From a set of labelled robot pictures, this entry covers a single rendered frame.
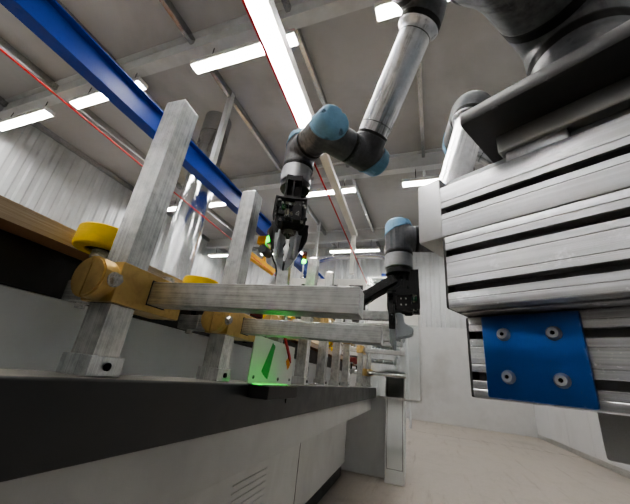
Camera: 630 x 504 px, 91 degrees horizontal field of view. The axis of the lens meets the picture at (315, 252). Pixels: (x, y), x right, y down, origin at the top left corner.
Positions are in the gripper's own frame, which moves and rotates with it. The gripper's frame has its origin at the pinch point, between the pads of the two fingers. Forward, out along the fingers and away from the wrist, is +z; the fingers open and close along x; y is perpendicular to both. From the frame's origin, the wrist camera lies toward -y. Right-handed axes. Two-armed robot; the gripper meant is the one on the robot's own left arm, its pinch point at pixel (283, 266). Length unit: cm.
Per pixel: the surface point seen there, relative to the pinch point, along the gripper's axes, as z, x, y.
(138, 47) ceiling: -406, -286, -265
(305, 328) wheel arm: 14.0, 6.4, 6.0
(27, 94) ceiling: -404, -547, -388
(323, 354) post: 13, 16, -66
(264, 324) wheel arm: 13.7, -1.8, 3.0
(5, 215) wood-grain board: 7.2, -34.9, 27.7
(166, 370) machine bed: 24.6, -24.7, -14.1
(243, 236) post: -3.9, -9.1, 4.8
